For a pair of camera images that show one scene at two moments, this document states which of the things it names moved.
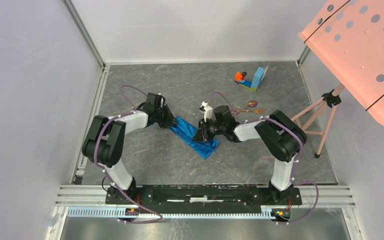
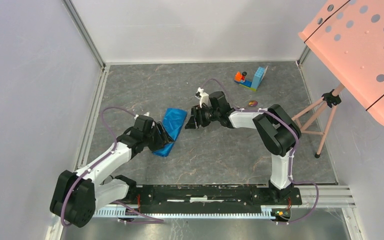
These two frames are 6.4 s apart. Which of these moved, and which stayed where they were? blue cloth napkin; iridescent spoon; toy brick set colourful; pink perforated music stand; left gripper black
Moved: left gripper black; blue cloth napkin
Stayed: pink perforated music stand; iridescent spoon; toy brick set colourful
